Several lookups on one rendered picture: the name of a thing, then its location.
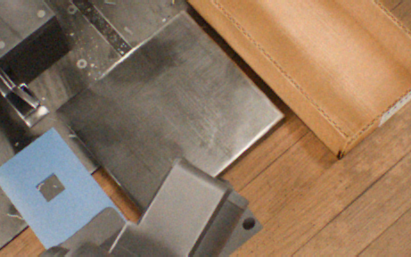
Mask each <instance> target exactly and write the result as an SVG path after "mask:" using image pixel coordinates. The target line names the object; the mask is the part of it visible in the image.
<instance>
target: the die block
mask: <svg viewBox="0 0 411 257"><path fill-rule="evenodd" d="M72 49H73V48H72V46H71V44H70V41H69V40H68V39H67V36H66V34H65V33H64V32H63V29H62V27H61V24H60V22H59V21H58V20H57V21H54V23H51V25H50V26H48V27H47V28H45V29H44V30H42V32H41V33H39V34H38V35H37V36H35V37H33V38H32V39H31V40H30V41H29V42H27V44H26V45H24V46H23V47H21V48H20V49H19V50H18V51H16V52H15V53H14V54H12V55H11V56H10V57H8V58H7V59H6V60H4V61H3V62H2V63H0V67H1V68H2V70H5V69H6V68H7V67H8V69H9V70H11V72H12V73H13V74H14V76H15V77H16V78H17V79H18V81H20V82H21V84H23V83H26V84H27V85H28V84H30V82H31V81H33V80H34V79H36V78H37V77H38V76H39V75H41V74H42V72H45V71H46V70H48V68H50V67H51V66H52V65H54V64H55V63H56V62H57V61H58V60H60V59H61V58H62V57H63V56H64V55H65V54H67V53H68V52H69V51H71V50H72Z"/></svg>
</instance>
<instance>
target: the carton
mask: <svg viewBox="0 0 411 257"><path fill-rule="evenodd" d="M186 2H187V3H188V4H189V5H191V6H192V8H193V9H194V10H195V11H196V12H197V13H198V14H200V16H201V17H202V18H203V19H204V20H205V21H206V22H207V24H209V25H210V27H212V28H213V29H214V30H215V31H216V33H218V34H219V35H220V36H221V37H222V39H223V40H224V41H225V42H226V43H227V44H228V45H229V46H230V47H231V48H232V49H233V50H234V51H235V52H236V53H237V54H238V55H239V56H240V58H241V59H242V60H243V61H244V62H245V63H246V64H247V65H248V66H250V68H251V69H252V70H253V71H254V72H255V73H256V74H257V75H258V76H259V78H260V79H261V80H262V81H264V82H265V84H266V85H267V86H268V87H270V88H271V90H273V91H274V93H275V94H276V96H278V97H279V98H280V100H282V101H283V103H285V104H286V106H288V107H289V109H291V110H292V112H293V113H294V114H295V115H296V116H297V117H298V118H299V119H300V120H301V121H302V122H303V123H304V124H305V125H306V126H307V127H308V128H309V129H310V131H311V132H312V133H314V135H315V136H316V137H317V138H318V139H320V141H321V142H322V143H323V144H324V145H326V147H327V148H328V149H329V151H330V152H332V154H334V155H335V157H336V158H338V160H339V161H340V160H341V158H343V157H344V155H346V154H348V152H350V151H351V150H352V149H353V148H354V147H355V146H357V145H358V144H359V143H360V142H362V141H363V139H365V138H366V137H368V136H369V134H370V133H372V132H373V131H374V130H375V129H376V128H379V127H380V126H381V125H382V124H383V123H384V122H385V121H386V120H387V119H388V118H390V116H391V115H393V114H394V113H395V112H396V111H397V110H398V109H400V108H401V107H402V106H403V105H404V104H406V103H407V102H408V101H409V100H411V32H410V30H409V29H407V28H406V27H405V26H404V25H403V24H402V23H400V21H399V20H398V19H397V18H396V17H394V15H393V14H391V13H390V12H389V11H388V10H387V9H386V8H385V7H384V6H383V5H382V4H381V3H380V2H378V1H377V0H186Z"/></svg>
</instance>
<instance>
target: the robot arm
mask: <svg viewBox="0 0 411 257"><path fill-rule="evenodd" d="M249 204H250V201H249V200H246V198H245V197H243V196H241V195H240V194H237V191H235V189H234V187H233V186H232V185H231V183H230V182H229V181H228V179H224V178H214V177H213V176H210V174H208V173H207V172H204V171H203V170H201V169H199V168H198V167H194V166H193V165H192V164H191V163H188V162H187V161H185V160H183V159H180V160H179V159H178V158H176V159H175V160H174V161H173V163H172V165H171V167H170V169H169V170H168V173H167V174H166V176H165V177H164V179H163V180H162V181H161V184H160V185H159V187H158V189H157V191H155V194H154V195H153V197H152V199H151V201H150V202H149V204H148V205H147V206H146V209H145V210H144V212H143V215H141V217H140V219H139V221H138V222H137V223H136V224H135V223H134V221H127V223H126V222H125V221H124V219H122V218H121V215H119V213H118V212H117V211H116V210H115V209H114V208H112V207H111V206H107V207H106V208H104V209H103V210H101V211H100V212H98V213H97V214H96V215H95V216H94V217H93V218H92V219H91V221H88V222H87V224H86V225H85V226H84V227H82V228H81V229H79V230H78V231H76V233H75V234H72V236H71V237H69V238H68V239H66V240H65V241H64V242H63V243H59V244H58V245H57V246H51V247H50V248H48V250H45V252H44V253H42V255H41V256H40V257H228V255H231V253H234V251H235V250H236V249H238V248H239V247H240V246H242V245H243V243H246V241H247V240H250V238H251V237H253V236H254V235H255V234H257V233H258V232H259V231H260V230H261V229H262V228H263V227H262V225H261V224H260V222H259V220H258V219H256V216H255V215H254V214H253V213H252V211H251V210H250V208H249V207H248V205H249Z"/></svg>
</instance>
